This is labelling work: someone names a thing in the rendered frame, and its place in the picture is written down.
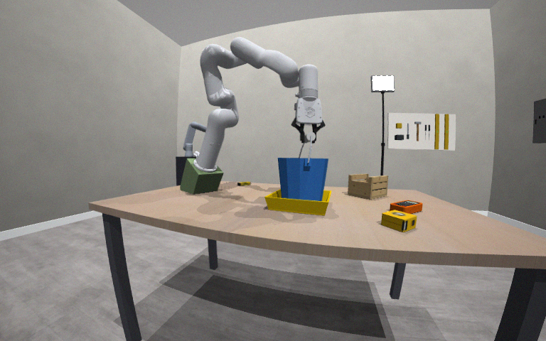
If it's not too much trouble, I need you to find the wooden crate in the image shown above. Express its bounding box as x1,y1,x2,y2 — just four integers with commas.
348,173,388,200

